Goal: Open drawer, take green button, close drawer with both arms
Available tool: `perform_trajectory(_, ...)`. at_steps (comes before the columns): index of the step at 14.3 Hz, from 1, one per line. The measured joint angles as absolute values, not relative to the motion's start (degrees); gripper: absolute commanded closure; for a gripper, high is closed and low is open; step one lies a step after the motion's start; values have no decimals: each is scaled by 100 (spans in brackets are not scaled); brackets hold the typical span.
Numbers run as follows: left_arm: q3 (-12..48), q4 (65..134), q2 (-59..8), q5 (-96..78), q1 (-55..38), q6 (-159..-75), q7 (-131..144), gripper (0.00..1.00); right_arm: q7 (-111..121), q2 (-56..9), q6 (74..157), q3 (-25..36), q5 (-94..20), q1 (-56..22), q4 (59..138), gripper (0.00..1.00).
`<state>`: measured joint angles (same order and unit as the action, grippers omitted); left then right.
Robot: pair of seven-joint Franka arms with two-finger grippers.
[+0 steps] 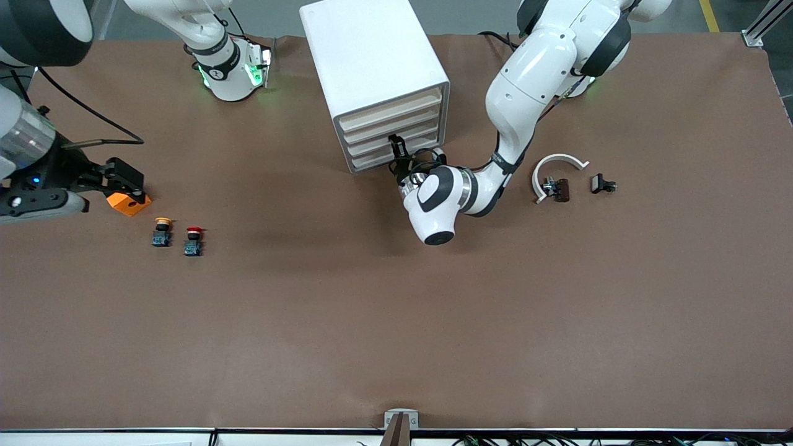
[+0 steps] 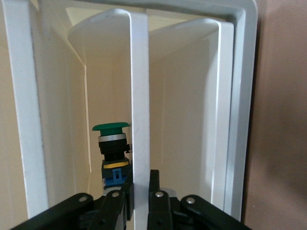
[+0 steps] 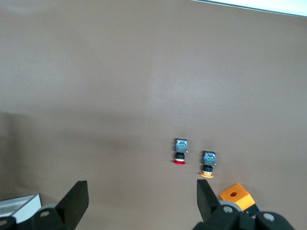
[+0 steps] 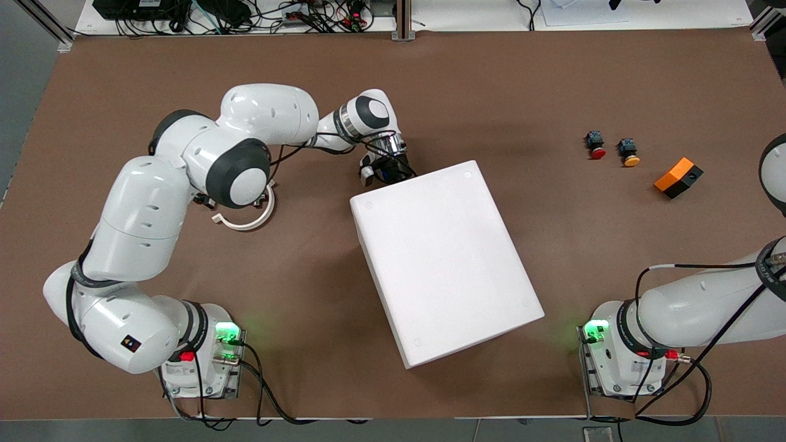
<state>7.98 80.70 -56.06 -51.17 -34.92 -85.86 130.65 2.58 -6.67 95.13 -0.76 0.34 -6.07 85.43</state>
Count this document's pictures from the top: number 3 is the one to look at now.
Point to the yellow push button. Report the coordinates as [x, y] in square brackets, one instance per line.
[208, 163]

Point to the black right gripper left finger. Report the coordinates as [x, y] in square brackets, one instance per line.
[72, 206]

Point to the brown table mat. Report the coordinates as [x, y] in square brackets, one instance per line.
[120, 83]

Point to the orange button enclosure box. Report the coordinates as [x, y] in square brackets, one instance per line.
[238, 195]

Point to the white plastic drawer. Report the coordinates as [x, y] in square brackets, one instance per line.
[21, 208]

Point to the red push button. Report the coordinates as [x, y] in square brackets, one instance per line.
[180, 151]

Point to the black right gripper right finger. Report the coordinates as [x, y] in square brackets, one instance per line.
[211, 206]

